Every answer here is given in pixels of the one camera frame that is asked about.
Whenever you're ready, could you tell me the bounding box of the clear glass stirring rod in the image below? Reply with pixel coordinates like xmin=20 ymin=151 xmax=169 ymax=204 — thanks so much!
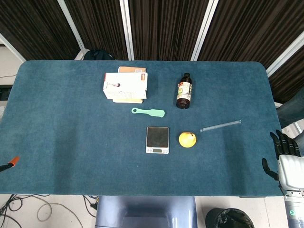
xmin=200 ymin=120 xmax=242 ymax=133

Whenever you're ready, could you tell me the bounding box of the dark brown glass bottle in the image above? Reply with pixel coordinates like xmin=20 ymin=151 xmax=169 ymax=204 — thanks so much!
xmin=176 ymin=72 xmax=193 ymax=110

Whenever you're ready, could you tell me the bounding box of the small digital scale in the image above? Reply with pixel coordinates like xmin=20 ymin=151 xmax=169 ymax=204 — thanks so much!
xmin=145 ymin=126 xmax=170 ymax=155

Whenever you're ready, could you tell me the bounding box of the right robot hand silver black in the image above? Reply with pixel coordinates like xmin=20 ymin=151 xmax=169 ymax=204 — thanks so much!
xmin=262 ymin=129 xmax=304 ymax=192

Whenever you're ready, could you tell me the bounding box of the black floor cable bundle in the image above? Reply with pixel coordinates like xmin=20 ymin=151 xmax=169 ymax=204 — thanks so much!
xmin=0 ymin=194 xmax=27 ymax=228

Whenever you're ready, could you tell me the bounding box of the blue fabric table cover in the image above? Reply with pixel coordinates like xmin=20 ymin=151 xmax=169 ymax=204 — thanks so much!
xmin=0 ymin=60 xmax=283 ymax=197

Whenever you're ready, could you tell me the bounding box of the mint green scrub brush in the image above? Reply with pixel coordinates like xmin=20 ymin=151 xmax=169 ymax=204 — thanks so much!
xmin=131 ymin=107 xmax=166 ymax=118

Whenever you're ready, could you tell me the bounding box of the orange tipped black clamp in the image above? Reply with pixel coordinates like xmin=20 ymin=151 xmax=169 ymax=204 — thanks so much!
xmin=0 ymin=156 xmax=20 ymax=173

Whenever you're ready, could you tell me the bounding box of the black cable with plug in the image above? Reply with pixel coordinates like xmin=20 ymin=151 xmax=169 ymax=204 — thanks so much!
xmin=83 ymin=195 xmax=98 ymax=218

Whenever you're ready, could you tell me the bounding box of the blue robot torso base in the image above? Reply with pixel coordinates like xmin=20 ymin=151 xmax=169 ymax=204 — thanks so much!
xmin=95 ymin=195 xmax=198 ymax=228

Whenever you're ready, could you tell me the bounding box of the white cardboard box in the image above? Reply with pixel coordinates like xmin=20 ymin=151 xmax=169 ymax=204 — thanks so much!
xmin=103 ymin=72 xmax=148 ymax=100

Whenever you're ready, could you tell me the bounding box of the blue denim fabric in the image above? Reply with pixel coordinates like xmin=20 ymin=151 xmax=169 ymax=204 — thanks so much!
xmin=276 ymin=86 xmax=304 ymax=129

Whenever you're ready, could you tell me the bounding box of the yellow pear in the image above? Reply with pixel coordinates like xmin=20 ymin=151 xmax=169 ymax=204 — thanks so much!
xmin=178 ymin=132 xmax=197 ymax=148

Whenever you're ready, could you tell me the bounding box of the black bag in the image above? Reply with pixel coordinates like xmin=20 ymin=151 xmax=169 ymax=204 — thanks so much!
xmin=83 ymin=49 xmax=114 ymax=61

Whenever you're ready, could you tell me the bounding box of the black lined trash bin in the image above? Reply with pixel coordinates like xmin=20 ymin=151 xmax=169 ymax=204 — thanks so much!
xmin=205 ymin=208 xmax=255 ymax=228

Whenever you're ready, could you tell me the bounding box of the brown cardboard box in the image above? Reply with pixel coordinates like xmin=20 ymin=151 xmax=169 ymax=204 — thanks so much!
xmin=118 ymin=66 xmax=147 ymax=74

